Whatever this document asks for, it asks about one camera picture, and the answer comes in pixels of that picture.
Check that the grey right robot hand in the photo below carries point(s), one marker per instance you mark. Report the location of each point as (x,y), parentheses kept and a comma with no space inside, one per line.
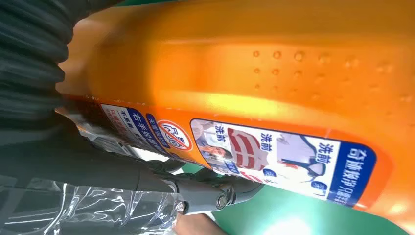
(81,175)

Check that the ribbed grey right arm sleeve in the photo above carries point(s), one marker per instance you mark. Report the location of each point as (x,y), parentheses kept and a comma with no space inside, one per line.
(29,58)

